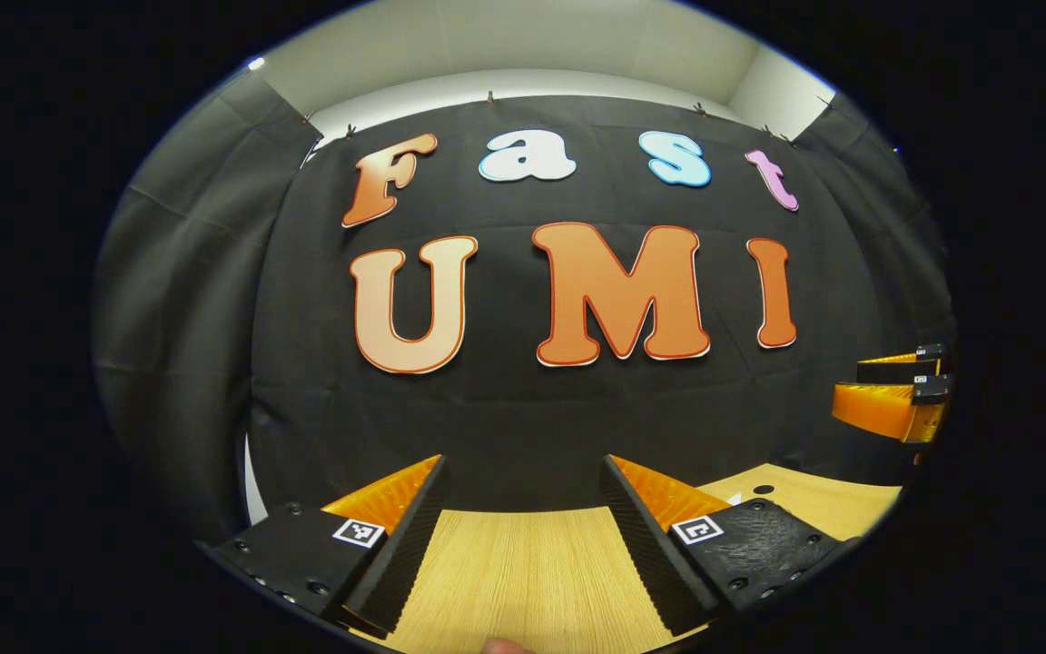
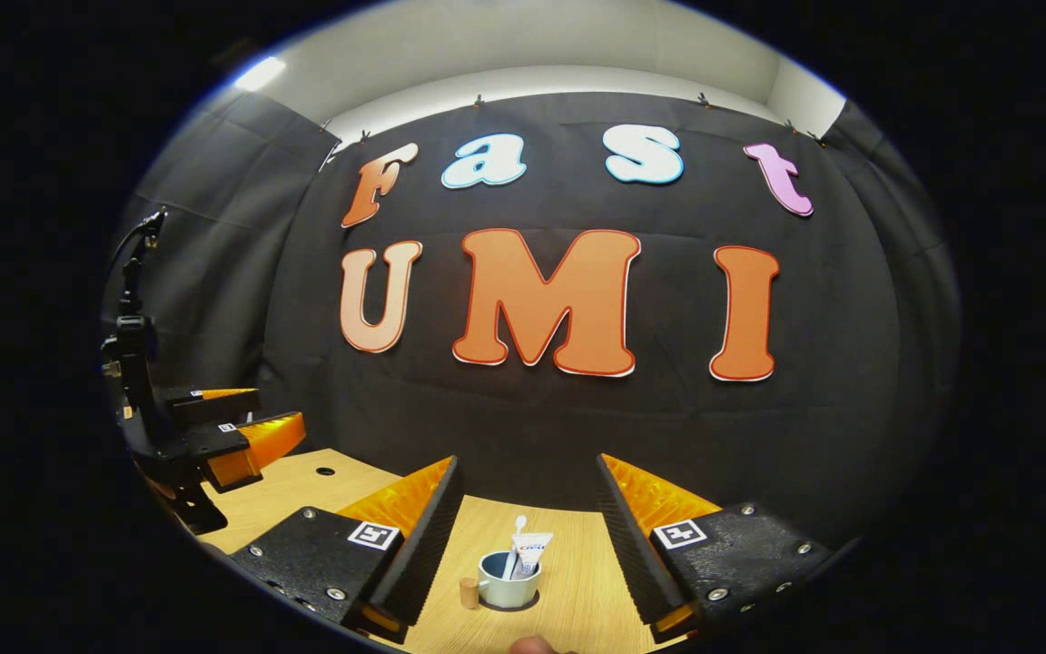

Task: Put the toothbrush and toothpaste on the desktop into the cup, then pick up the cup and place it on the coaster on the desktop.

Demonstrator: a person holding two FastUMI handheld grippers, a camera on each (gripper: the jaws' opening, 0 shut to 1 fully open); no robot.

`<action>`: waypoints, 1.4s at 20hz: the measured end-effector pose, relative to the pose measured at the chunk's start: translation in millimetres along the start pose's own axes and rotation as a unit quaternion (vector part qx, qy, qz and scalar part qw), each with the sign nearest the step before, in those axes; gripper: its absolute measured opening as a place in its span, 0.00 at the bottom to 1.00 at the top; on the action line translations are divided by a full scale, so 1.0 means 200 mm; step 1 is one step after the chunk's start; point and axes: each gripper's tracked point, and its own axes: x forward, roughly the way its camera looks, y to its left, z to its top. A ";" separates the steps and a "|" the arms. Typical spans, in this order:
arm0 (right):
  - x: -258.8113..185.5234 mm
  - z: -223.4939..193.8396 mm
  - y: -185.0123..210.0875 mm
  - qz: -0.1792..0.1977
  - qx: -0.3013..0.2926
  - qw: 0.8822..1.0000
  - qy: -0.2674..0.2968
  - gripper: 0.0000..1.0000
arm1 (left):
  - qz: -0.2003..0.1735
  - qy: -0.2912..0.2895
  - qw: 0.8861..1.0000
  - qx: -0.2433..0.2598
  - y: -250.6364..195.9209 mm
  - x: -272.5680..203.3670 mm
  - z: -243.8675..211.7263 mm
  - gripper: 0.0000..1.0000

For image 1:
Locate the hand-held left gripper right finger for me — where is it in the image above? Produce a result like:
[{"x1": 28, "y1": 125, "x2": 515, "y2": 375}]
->
[{"x1": 600, "y1": 454, "x2": 860, "y2": 637}]

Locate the wooden desktop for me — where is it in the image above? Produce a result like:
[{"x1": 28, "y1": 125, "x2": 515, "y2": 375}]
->
[{"x1": 349, "y1": 463, "x2": 903, "y2": 654}]

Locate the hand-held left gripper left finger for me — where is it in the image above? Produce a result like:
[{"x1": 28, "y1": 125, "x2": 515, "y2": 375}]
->
[{"x1": 212, "y1": 454, "x2": 449, "y2": 639}]

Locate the black backdrop cloth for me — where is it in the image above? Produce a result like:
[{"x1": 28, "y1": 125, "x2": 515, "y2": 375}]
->
[{"x1": 246, "y1": 95, "x2": 905, "y2": 514}]

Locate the plain black cloth panel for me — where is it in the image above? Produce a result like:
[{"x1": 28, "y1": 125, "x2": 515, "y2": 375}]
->
[
  {"x1": 795, "y1": 91, "x2": 955, "y2": 473},
  {"x1": 92, "y1": 68, "x2": 324, "y2": 546}
]

